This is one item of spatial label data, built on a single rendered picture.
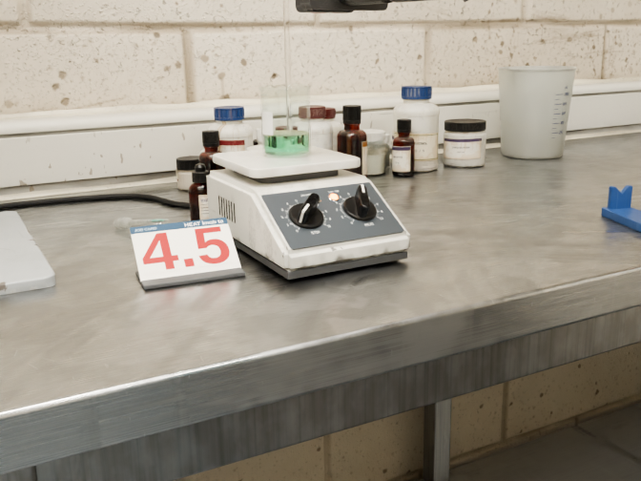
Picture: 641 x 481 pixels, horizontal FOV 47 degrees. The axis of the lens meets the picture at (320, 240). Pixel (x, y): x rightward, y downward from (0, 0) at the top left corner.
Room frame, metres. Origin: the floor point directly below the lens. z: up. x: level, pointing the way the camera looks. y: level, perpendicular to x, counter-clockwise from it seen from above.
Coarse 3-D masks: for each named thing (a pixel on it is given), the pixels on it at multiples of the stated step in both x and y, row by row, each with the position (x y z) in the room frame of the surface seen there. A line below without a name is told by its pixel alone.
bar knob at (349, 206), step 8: (360, 192) 0.66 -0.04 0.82; (344, 200) 0.67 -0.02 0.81; (352, 200) 0.67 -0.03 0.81; (360, 200) 0.65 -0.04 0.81; (368, 200) 0.65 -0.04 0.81; (344, 208) 0.66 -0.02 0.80; (352, 208) 0.66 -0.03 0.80; (360, 208) 0.65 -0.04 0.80; (368, 208) 0.65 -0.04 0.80; (352, 216) 0.65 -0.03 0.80; (360, 216) 0.65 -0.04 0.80; (368, 216) 0.66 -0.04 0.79
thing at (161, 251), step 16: (224, 224) 0.67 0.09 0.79; (144, 240) 0.63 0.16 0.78; (160, 240) 0.64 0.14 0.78; (176, 240) 0.64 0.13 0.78; (192, 240) 0.65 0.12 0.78; (208, 240) 0.65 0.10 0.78; (224, 240) 0.65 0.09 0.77; (144, 256) 0.62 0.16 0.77; (160, 256) 0.63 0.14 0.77; (176, 256) 0.63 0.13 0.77; (192, 256) 0.63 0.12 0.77; (208, 256) 0.64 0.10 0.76; (224, 256) 0.64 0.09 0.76; (144, 272) 0.61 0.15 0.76
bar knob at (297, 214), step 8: (312, 200) 0.64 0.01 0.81; (296, 208) 0.64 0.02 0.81; (304, 208) 0.62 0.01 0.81; (312, 208) 0.63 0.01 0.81; (296, 216) 0.64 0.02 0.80; (304, 216) 0.62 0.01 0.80; (312, 216) 0.64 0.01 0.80; (320, 216) 0.64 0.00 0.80; (296, 224) 0.63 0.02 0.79; (304, 224) 0.63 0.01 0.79; (312, 224) 0.63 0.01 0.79; (320, 224) 0.64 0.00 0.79
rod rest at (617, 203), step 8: (616, 192) 0.81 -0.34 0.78; (624, 192) 0.81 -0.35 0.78; (608, 200) 0.82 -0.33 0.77; (616, 200) 0.81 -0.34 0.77; (624, 200) 0.81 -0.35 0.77; (608, 208) 0.81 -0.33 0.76; (616, 208) 0.81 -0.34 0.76; (624, 208) 0.81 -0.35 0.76; (632, 208) 0.81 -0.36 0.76; (608, 216) 0.81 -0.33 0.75; (616, 216) 0.79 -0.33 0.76; (624, 216) 0.78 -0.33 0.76; (632, 216) 0.78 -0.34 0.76; (640, 216) 0.78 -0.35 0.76; (624, 224) 0.77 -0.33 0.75; (632, 224) 0.76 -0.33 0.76; (640, 224) 0.74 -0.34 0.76; (640, 232) 0.74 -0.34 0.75
